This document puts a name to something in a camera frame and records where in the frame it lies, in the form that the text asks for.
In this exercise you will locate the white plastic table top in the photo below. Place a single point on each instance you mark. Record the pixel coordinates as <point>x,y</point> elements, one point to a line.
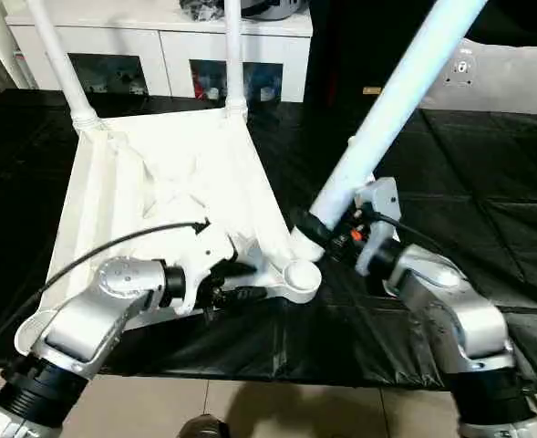
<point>168,182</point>

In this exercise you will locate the white plastic table leg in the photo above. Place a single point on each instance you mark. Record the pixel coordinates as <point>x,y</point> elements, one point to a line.
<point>351,142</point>
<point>396,100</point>
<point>235,55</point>
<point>63,64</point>

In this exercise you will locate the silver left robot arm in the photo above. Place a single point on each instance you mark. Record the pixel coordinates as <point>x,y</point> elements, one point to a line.
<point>86,319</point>

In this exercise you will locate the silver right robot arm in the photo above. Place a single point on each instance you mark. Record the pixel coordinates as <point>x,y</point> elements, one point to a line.
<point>459,319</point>

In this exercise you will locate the black work mat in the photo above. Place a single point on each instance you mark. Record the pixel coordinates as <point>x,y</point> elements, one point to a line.
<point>469,201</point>

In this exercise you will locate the dark robot body part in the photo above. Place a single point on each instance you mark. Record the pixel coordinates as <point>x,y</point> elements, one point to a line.
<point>204,428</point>

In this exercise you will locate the small yellow label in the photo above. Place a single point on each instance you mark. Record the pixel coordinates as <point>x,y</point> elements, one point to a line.
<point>371,91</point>

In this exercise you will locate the light grey pillow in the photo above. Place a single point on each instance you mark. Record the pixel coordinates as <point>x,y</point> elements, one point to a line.
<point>505,78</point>

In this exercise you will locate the grey round helmet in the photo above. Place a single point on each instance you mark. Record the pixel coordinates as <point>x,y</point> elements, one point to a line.
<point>273,7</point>

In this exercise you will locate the white glass-door cabinet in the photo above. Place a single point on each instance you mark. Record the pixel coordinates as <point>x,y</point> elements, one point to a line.
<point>140,41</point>

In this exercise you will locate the small clutter pile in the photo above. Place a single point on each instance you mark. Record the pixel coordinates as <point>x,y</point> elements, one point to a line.
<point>202,9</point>

